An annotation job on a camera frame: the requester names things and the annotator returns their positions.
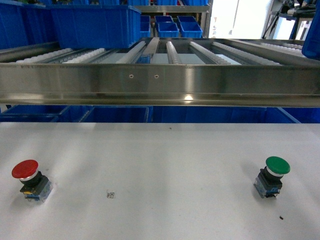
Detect green mushroom push button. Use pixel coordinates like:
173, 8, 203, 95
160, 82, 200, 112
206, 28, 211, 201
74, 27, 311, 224
254, 156, 291, 198

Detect red mushroom push button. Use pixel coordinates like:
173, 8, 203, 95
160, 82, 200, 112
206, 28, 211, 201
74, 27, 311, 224
11, 159, 53, 203

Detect stainless steel roller shelf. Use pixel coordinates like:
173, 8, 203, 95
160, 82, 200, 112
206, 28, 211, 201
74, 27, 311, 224
0, 37, 320, 108

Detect large blue bin on shelf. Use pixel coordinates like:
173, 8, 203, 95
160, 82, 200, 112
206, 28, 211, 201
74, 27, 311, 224
50, 5, 141, 49

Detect small QR code sticker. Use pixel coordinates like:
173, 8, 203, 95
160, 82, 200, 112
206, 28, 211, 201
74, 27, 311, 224
106, 190, 116, 199

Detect small blue bin background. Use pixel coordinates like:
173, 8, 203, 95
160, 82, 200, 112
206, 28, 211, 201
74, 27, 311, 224
180, 22, 203, 38
157, 22, 179, 38

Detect small blue bin background right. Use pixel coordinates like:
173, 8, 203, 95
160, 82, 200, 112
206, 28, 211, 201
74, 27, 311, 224
180, 22, 203, 38

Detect blue bin far left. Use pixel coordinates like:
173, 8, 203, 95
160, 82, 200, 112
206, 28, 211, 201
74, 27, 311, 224
0, 0, 57, 50

